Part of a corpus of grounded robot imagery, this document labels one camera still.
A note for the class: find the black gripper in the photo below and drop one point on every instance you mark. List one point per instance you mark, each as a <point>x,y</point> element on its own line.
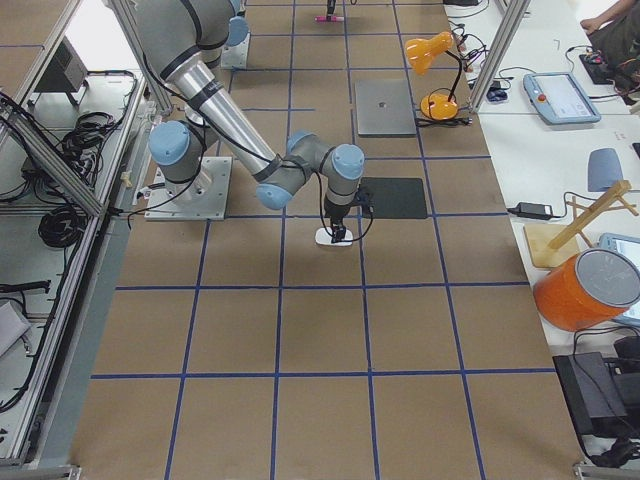
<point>335,212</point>

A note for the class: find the white computer mouse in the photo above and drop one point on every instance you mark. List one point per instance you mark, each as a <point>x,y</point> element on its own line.
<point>324,237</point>

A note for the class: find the pink highlighter pen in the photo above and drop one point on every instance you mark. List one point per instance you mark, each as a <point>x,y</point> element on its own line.
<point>329,19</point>

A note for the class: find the black mousepad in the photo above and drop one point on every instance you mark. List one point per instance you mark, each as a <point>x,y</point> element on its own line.
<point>396,197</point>

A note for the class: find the silver laptop notebook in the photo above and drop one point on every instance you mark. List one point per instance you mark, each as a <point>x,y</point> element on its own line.
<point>384,108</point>

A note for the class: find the black power adapter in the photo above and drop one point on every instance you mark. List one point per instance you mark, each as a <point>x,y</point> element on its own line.
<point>534,211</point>

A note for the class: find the wooden stand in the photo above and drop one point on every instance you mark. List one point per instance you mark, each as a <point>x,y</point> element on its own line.
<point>551,244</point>

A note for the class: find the blue teach pendant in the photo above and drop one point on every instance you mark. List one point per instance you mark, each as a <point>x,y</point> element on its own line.
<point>559,99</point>

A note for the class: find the orange cylindrical container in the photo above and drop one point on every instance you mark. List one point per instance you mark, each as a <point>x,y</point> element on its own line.
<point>589,288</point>

